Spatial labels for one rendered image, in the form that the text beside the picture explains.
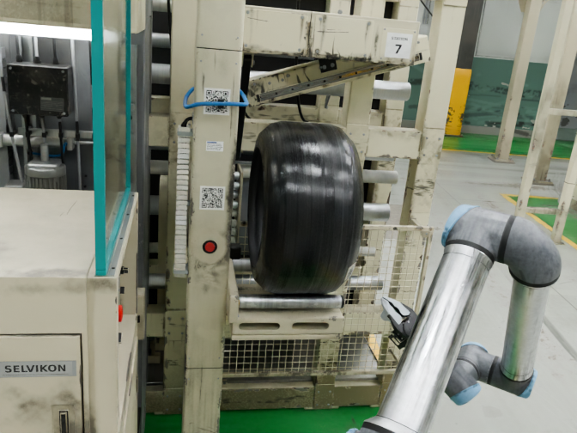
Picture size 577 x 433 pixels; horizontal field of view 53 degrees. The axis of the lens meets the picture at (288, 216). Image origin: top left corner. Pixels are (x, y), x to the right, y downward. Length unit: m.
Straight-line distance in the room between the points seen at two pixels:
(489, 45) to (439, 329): 10.63
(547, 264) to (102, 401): 1.00
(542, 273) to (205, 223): 0.96
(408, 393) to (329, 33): 1.21
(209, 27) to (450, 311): 0.98
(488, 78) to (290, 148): 10.19
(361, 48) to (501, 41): 9.89
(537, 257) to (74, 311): 0.99
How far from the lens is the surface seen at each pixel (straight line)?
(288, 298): 1.86
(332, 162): 1.69
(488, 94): 11.82
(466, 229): 1.41
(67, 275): 1.16
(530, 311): 1.57
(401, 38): 2.09
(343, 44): 2.03
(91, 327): 1.20
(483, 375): 1.88
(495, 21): 11.80
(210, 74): 1.71
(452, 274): 1.36
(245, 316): 1.85
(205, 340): 1.99
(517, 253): 1.41
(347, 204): 1.66
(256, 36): 1.97
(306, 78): 2.15
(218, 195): 1.78
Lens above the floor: 1.75
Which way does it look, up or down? 19 degrees down
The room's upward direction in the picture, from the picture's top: 5 degrees clockwise
